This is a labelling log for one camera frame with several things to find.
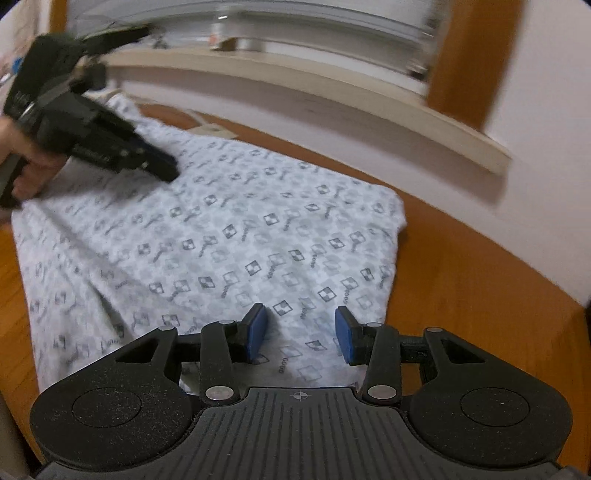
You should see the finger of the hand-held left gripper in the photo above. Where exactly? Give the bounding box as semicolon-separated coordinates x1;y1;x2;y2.
83;25;151;54
120;133;181;183

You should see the white patterned garment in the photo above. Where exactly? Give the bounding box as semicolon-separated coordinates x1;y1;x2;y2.
9;92;409;398

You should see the person's left hand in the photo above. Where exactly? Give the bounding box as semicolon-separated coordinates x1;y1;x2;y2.
0;117;68;201

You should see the beige socket plate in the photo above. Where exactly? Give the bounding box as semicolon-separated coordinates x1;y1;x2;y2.
194;122;239;140

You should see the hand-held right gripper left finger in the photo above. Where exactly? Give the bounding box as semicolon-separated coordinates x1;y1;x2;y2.
115;303;269;407

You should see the clear bottle with orange label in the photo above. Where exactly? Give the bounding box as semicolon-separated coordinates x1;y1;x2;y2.
209;21;237;52

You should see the wooden window frame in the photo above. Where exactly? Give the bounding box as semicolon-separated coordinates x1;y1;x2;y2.
48;0;525;132

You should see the white window blind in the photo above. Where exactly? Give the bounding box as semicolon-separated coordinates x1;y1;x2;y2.
69;0;439;93

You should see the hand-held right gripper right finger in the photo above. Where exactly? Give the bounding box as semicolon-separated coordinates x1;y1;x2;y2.
334;305;488;407

